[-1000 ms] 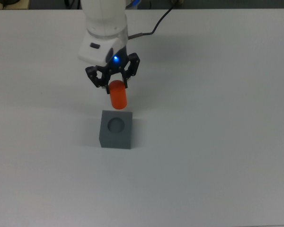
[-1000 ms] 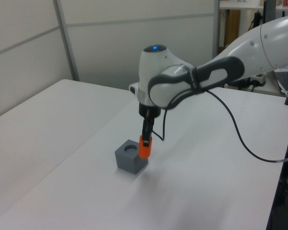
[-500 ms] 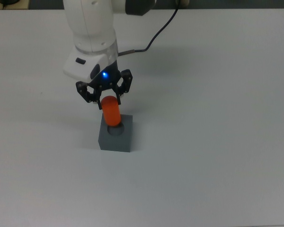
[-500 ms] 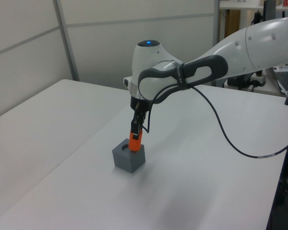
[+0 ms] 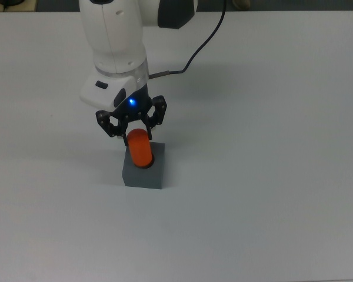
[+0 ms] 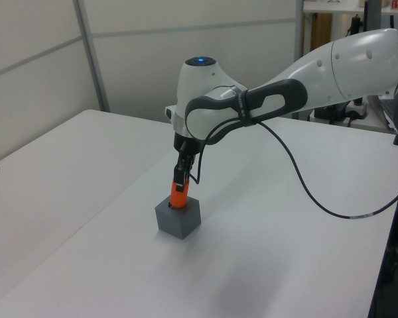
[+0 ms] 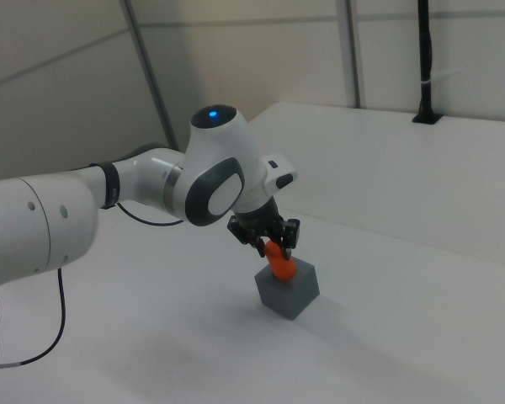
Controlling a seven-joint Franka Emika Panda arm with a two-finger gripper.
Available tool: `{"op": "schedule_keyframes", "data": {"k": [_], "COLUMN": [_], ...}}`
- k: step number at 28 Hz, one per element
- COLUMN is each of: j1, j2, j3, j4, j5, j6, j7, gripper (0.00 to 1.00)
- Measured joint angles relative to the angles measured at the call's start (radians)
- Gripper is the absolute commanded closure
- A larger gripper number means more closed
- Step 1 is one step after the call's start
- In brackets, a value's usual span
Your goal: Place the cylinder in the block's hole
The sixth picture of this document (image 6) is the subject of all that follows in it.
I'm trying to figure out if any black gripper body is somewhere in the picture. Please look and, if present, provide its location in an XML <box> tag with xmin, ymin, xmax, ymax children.
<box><xmin>173</xmin><ymin>131</ymin><xmax>204</xmax><ymax>157</ymax></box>

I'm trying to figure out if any orange cylinder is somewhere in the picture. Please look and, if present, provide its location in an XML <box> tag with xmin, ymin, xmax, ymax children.
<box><xmin>170</xmin><ymin>178</ymin><xmax>190</xmax><ymax>211</ymax></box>

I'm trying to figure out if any grey block with round hole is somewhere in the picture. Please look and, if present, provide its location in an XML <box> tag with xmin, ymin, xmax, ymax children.
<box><xmin>155</xmin><ymin>195</ymin><xmax>201</xmax><ymax>240</ymax></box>

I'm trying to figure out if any wooden cabinet panel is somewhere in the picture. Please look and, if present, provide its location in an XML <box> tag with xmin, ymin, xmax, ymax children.
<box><xmin>310</xmin><ymin>13</ymin><xmax>333</xmax><ymax>51</ymax></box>

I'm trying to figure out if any white background desk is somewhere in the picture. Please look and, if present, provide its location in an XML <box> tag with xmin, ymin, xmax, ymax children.
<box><xmin>302</xmin><ymin>4</ymin><xmax>398</xmax><ymax>17</ymax></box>

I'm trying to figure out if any black cable strap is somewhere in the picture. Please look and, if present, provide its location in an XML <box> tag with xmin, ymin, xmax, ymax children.
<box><xmin>233</xmin><ymin>86</ymin><xmax>257</xmax><ymax>129</ymax></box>

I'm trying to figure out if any grey metal partition post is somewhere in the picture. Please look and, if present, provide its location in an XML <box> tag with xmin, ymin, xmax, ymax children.
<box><xmin>294</xmin><ymin>0</ymin><xmax>311</xmax><ymax>64</ymax></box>

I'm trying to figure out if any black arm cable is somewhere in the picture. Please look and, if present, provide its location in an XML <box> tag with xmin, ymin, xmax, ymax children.
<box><xmin>188</xmin><ymin>86</ymin><xmax>398</xmax><ymax>220</ymax></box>

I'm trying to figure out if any black camera stand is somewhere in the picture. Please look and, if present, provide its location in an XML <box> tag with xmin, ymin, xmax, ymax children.
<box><xmin>367</xmin><ymin>185</ymin><xmax>398</xmax><ymax>318</ymax></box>

